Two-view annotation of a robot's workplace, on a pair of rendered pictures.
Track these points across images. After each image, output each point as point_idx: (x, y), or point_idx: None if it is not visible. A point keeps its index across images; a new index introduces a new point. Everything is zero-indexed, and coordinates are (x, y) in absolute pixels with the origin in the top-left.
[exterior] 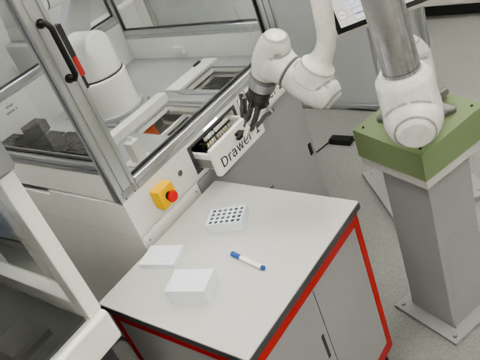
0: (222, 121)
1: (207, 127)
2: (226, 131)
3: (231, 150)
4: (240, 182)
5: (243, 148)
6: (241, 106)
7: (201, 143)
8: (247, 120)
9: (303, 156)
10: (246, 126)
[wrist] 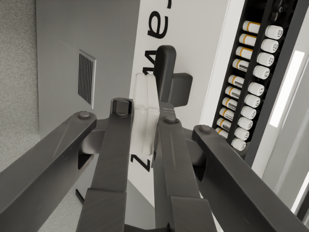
0: (246, 127)
1: (289, 71)
2: (218, 113)
3: (172, 14)
4: (130, 49)
5: (140, 72)
6: (259, 186)
7: (279, 13)
8: (160, 125)
9: (81, 181)
10: (153, 99)
